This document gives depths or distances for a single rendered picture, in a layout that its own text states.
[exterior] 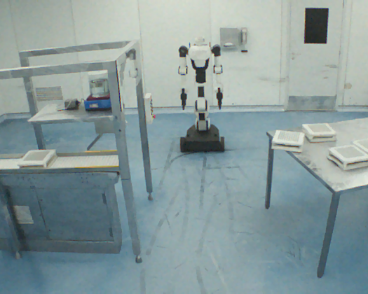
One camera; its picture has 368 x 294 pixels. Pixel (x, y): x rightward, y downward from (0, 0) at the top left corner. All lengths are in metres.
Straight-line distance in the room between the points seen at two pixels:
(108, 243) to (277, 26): 4.44
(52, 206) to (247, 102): 4.22
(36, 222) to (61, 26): 4.17
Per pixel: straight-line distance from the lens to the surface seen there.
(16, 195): 3.07
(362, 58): 6.58
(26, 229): 3.25
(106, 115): 2.39
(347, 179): 2.56
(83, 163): 2.79
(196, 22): 5.99
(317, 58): 6.30
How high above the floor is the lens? 2.02
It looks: 24 degrees down
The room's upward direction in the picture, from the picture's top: 3 degrees counter-clockwise
